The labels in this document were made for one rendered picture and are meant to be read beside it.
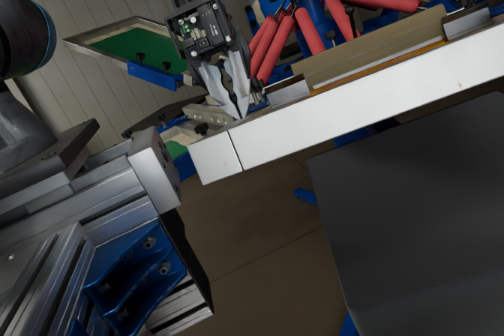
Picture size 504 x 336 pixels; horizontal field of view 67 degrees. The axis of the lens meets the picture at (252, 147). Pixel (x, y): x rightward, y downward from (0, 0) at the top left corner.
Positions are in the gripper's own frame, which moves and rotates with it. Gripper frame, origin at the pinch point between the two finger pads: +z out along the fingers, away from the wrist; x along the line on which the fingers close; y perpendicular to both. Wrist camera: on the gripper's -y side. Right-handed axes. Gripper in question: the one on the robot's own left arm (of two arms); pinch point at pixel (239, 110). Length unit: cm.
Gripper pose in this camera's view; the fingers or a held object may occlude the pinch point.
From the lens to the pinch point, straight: 54.4
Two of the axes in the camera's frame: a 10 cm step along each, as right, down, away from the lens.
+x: 9.2, -3.5, -1.5
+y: -1.1, 1.5, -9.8
